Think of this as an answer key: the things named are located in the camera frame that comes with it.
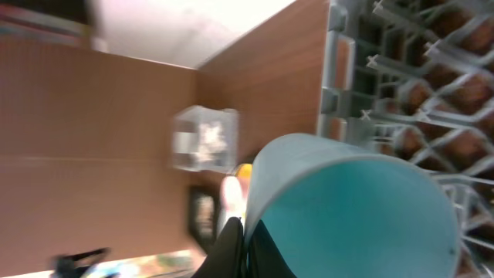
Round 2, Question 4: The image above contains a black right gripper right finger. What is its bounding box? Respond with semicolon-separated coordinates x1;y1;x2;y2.
247;220;296;278

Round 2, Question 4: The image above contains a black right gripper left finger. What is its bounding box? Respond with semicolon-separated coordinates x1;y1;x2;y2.
191;217;243;278

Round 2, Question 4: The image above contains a light blue cup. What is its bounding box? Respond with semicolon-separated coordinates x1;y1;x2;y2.
245;134;460;278

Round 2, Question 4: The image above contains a white napkin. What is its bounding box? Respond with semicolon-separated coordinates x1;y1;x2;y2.
195;121;228;162

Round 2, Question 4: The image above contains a clear plastic waste bin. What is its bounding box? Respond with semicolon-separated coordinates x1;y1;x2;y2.
172;105;239;173

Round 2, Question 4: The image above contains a grey plastic dishwasher rack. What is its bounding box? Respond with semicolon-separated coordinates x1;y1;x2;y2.
316;0;493;277

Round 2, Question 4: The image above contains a black rectangular tray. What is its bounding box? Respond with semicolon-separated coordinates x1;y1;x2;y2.
188;185;218;249

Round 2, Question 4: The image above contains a pink cup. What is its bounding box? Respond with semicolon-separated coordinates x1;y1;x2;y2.
220;176;250;218

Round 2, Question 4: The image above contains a yellow saucer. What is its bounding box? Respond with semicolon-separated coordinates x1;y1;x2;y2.
235;163;252;179

